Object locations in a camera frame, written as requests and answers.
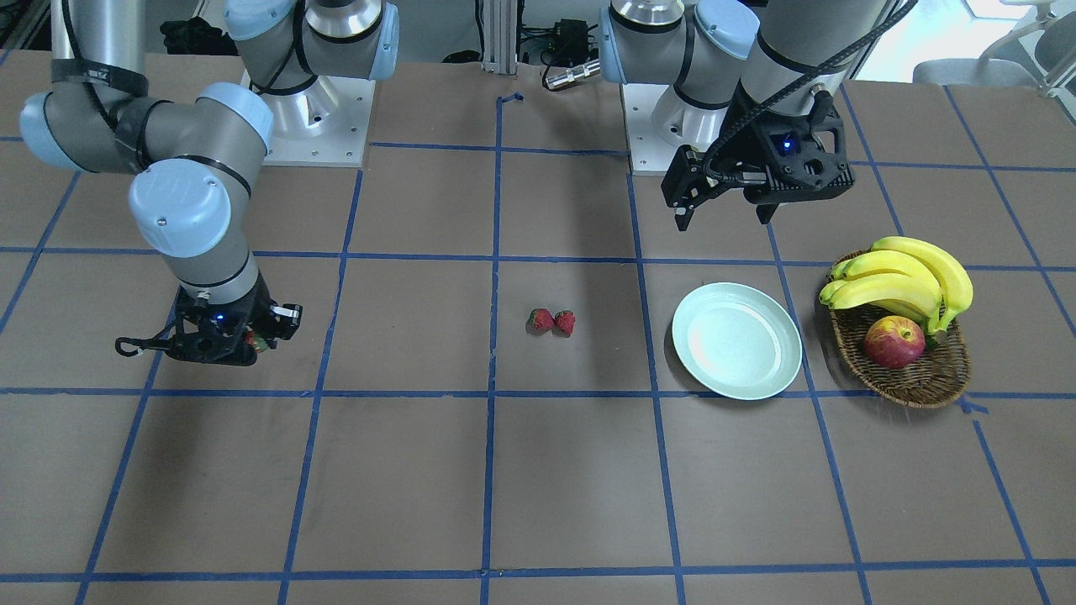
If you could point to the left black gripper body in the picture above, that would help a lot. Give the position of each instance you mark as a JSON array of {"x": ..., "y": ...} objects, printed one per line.
[{"x": 751, "y": 144}]

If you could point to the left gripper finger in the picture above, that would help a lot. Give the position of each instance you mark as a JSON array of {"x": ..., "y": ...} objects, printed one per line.
[
  {"x": 765, "y": 211},
  {"x": 686, "y": 185}
]

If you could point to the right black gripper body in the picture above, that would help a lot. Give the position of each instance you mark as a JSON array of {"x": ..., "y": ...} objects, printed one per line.
[{"x": 266, "y": 309}]

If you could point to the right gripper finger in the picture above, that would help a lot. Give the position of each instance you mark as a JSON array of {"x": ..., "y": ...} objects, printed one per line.
[{"x": 284, "y": 320}]

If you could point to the red strawberry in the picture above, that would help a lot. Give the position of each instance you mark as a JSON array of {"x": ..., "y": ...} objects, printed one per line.
[
  {"x": 541, "y": 320},
  {"x": 565, "y": 322},
  {"x": 257, "y": 342}
]

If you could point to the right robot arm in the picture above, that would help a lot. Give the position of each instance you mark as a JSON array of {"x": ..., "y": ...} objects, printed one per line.
[{"x": 194, "y": 166}]

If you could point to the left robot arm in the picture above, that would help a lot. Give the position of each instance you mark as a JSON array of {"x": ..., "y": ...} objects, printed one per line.
[{"x": 771, "y": 69}]

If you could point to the light green plate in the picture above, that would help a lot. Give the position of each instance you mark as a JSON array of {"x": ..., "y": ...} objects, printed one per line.
[{"x": 736, "y": 341}]

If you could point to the yellow banana bunch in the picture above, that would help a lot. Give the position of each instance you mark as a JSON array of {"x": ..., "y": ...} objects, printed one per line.
[{"x": 908, "y": 277}]

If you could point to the woven wicker basket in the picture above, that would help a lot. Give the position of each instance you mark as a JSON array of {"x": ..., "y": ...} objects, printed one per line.
[{"x": 937, "y": 378}]

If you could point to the red apple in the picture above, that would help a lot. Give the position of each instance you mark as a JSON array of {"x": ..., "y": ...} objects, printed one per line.
[{"x": 894, "y": 342}]

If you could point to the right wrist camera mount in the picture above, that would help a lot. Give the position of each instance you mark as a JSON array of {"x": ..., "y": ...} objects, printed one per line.
[{"x": 205, "y": 341}]

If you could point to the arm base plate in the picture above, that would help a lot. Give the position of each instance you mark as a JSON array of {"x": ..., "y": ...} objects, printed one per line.
[
  {"x": 657, "y": 122},
  {"x": 326, "y": 125}
]

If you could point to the aluminium frame post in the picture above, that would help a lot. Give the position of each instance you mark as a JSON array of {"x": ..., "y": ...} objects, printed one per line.
[{"x": 499, "y": 24}]

